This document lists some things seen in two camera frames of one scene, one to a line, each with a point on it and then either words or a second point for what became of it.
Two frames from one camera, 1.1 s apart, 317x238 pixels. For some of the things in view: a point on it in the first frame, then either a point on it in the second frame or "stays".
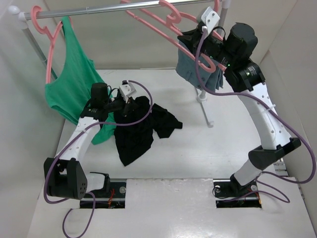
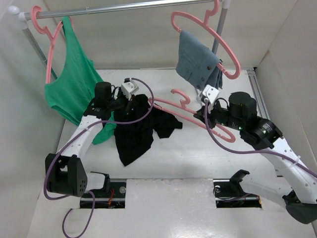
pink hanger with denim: (174, 43) -> (204, 24)
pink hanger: (171, 20) -> (215, 130)
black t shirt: (134, 141) stays
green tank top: (70, 92) stays
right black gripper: (191, 37) -> (210, 114)
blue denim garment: (186, 68) stays
